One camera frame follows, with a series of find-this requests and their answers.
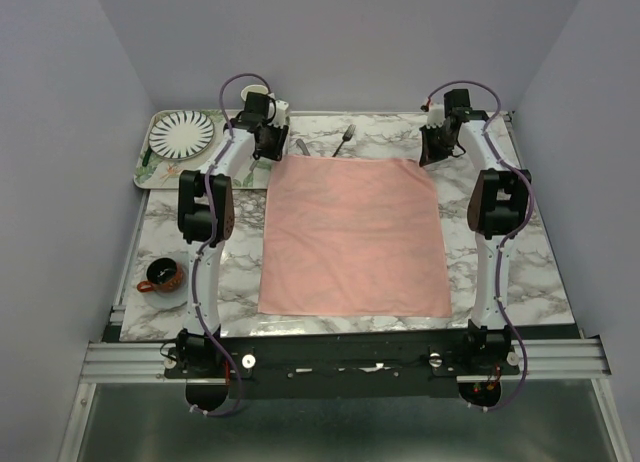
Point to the orange patterned teacup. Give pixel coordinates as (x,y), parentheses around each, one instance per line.
(163,275)

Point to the striped white plate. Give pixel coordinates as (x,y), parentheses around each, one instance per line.
(181,135)

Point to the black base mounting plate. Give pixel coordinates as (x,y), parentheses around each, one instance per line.
(380,364)

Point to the pink cloth napkin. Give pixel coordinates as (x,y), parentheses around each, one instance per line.
(353,237)

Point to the green ceramic mug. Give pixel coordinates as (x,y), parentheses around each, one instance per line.
(254,92)

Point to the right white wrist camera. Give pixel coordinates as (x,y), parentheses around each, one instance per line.
(435,113)

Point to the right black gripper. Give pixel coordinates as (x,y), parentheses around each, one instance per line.
(427,155)

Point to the white saucer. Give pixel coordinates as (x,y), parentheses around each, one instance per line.
(165,301)

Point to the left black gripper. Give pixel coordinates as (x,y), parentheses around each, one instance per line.
(273,152)

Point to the silver table knife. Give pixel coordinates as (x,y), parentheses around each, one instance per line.
(302,147)

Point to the aluminium rail frame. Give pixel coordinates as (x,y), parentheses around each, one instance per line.
(558,408)

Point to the black silver fork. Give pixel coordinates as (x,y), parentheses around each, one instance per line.
(346,137)

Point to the leaf pattern serving tray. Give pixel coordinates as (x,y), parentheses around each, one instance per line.
(156,173)

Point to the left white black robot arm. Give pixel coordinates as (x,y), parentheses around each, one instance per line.
(206,218)

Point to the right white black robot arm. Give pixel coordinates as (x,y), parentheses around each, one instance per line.
(500,206)

